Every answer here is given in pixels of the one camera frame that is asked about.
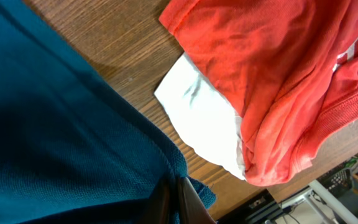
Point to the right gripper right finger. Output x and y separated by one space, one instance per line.
191 208

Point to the red t-shirt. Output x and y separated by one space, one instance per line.
288 68

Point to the blue polo shirt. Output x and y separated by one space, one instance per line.
72 150

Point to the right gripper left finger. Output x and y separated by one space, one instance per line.
157 210

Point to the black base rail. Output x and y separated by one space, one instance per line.
264 209

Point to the black plastic basket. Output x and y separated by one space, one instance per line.
337 182

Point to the white t-shirt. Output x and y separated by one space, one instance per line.
202 116

